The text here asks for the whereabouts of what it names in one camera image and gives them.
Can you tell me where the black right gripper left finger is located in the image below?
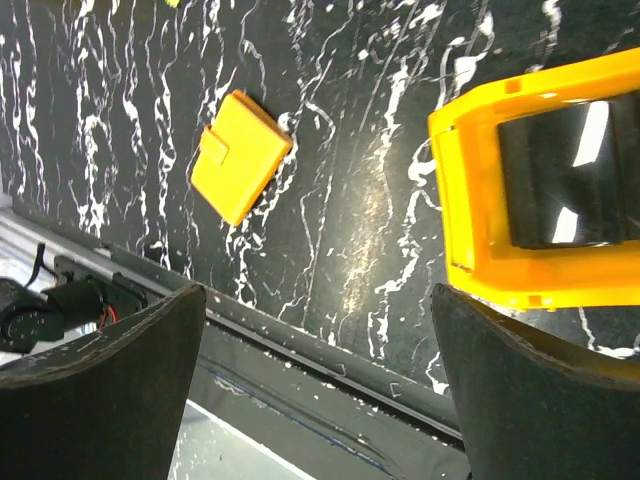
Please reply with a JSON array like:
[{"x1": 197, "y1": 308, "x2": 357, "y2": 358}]
[{"x1": 1, "y1": 283, "x2": 206, "y2": 479}]

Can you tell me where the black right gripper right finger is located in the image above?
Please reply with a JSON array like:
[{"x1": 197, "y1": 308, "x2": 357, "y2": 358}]
[{"x1": 431, "y1": 284, "x2": 639, "y2": 479}]

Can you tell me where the black credit cards stack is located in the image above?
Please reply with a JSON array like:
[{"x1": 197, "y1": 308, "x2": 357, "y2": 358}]
[{"x1": 498, "y1": 91, "x2": 639, "y2": 250}]

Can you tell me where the orange leather card holder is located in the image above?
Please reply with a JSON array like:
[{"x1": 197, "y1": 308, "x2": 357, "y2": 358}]
[{"x1": 191, "y1": 90, "x2": 293, "y2": 226}]

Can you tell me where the black motor with wires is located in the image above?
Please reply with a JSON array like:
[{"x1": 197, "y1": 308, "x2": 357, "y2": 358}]
[{"x1": 1, "y1": 243, "x2": 149, "y2": 354}]

